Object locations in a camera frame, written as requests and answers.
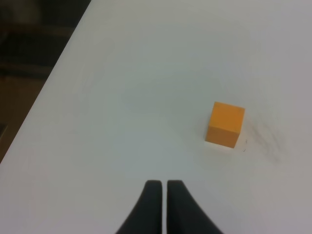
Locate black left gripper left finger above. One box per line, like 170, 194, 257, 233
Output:
117, 180, 162, 234

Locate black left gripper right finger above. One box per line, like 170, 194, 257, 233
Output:
167, 180, 222, 234

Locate orange cube block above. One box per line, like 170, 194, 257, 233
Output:
205, 102, 245, 148

